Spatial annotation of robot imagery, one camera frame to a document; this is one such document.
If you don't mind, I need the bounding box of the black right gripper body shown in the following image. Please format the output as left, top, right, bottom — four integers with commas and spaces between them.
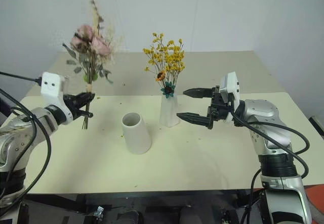
207, 84, 235, 123

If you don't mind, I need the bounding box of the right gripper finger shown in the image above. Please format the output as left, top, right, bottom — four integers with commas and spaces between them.
182, 87, 216, 99
176, 112, 214, 130

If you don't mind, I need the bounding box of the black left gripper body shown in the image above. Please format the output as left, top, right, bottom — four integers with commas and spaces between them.
62, 94, 81, 121

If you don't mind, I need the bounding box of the pink dried flower bouquet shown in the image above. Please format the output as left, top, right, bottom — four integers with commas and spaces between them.
62, 0, 125, 130

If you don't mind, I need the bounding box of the yellow flower bouquet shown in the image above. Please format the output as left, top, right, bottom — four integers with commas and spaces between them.
142, 32, 186, 100

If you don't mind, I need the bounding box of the faceted white vase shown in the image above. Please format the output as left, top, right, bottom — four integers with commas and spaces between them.
159, 95, 180, 128

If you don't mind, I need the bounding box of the smooth tapered white vase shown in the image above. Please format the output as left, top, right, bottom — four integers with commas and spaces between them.
121, 112, 152, 155

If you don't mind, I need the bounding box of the dark purple object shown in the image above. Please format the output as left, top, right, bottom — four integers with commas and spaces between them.
0, 95, 13, 127

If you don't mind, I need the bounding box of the red orange object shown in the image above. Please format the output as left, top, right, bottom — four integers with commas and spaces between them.
303, 185, 324, 224

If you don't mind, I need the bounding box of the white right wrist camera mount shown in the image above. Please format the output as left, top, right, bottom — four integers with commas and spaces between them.
218, 72, 241, 123

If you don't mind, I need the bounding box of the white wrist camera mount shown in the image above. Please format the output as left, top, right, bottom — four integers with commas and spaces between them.
218, 72, 241, 123
40, 71, 74, 121

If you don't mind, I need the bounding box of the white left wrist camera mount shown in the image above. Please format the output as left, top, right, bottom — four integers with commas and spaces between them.
40, 71, 74, 121

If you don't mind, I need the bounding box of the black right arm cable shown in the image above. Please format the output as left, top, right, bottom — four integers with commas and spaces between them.
231, 111, 310, 224

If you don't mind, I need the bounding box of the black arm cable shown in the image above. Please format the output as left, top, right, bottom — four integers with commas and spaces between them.
231, 111, 310, 224
0, 71, 53, 209

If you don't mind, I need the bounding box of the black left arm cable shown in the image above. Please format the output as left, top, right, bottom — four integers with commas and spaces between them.
0, 71, 53, 209

